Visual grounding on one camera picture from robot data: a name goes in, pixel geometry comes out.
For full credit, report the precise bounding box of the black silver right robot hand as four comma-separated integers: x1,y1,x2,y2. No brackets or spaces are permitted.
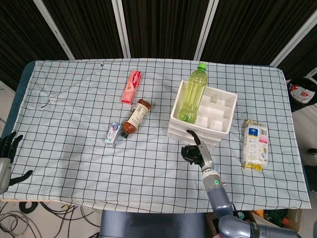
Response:
181,130,215,174

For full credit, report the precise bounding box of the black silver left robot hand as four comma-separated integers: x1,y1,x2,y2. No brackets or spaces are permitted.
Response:
0,131,33,195

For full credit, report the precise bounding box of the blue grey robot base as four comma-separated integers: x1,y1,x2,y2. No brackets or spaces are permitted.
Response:
99,210,220,238

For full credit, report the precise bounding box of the clear plastic drawer unit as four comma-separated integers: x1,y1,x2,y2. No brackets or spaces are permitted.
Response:
167,79,238,147

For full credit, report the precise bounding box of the cardboard box with toys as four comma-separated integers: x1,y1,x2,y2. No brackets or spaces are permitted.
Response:
237,209,304,238

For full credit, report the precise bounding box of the blue white soap box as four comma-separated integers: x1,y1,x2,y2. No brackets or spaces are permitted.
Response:
104,122,121,147

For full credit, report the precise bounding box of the pink toothpaste box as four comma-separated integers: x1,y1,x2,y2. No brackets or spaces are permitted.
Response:
121,70,142,106

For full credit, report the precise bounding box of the green plastic bottle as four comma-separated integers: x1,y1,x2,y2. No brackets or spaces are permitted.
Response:
177,61,208,122

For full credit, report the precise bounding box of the black grid checkered tablecloth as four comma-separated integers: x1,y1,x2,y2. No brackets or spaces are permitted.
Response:
0,58,312,214

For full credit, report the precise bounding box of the brown tea bottle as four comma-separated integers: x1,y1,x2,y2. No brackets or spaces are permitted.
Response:
119,98,152,138

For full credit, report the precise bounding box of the black equipment stand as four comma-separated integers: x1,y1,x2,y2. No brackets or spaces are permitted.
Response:
302,146,317,194

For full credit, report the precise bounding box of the black bag with red print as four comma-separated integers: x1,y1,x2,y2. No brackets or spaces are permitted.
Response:
286,76,317,114

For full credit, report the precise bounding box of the dark corrugated partition panel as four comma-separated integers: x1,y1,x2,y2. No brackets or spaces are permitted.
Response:
0,0,70,85
39,0,124,60
277,23,317,80
122,0,210,60
200,0,317,65

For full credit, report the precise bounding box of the grey floor cable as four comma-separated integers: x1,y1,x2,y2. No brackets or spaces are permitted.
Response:
0,212,34,238

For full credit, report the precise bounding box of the black floor cable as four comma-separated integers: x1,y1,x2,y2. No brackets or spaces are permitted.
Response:
19,201,100,238

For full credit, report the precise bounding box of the white partition post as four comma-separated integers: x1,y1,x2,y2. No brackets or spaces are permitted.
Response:
269,9,317,68
111,0,131,59
33,0,75,60
194,0,216,60

